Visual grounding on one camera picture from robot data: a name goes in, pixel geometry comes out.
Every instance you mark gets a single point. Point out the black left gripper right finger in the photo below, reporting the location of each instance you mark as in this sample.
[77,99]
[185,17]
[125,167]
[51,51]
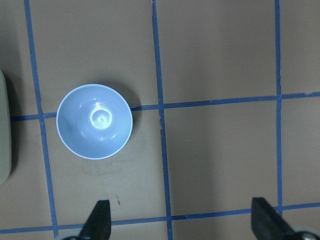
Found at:
[266,223]

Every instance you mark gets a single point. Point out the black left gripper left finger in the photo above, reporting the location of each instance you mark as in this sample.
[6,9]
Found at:
[98,224]

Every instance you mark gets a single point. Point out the blue bowl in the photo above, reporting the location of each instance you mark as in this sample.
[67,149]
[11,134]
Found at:
[94,121]

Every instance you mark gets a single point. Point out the cream toaster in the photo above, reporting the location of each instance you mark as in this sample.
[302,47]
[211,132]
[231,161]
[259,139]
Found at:
[5,132]

